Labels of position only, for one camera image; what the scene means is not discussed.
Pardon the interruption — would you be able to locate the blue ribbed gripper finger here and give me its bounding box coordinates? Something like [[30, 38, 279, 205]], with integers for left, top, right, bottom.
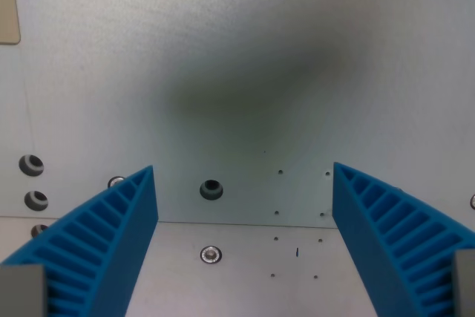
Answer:
[[332, 161, 475, 317], [0, 164, 160, 317]]

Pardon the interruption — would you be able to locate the beige wooden board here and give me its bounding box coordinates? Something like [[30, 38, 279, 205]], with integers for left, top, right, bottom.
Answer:
[[0, 0, 22, 45]]

